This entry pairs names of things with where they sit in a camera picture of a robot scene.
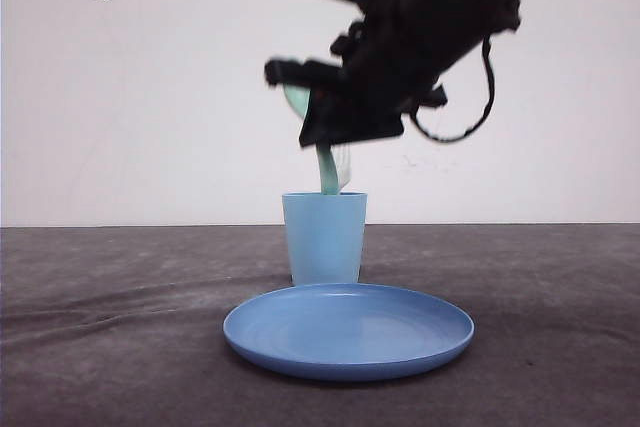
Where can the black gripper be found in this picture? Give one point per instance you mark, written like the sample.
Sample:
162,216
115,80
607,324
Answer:
397,50

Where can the mint green plastic spoon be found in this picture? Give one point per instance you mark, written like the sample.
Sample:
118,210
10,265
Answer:
334,161

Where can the light blue plastic cup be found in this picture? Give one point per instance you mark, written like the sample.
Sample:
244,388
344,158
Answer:
324,236

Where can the blue plastic plate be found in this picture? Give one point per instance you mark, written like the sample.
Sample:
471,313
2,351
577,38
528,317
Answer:
349,332

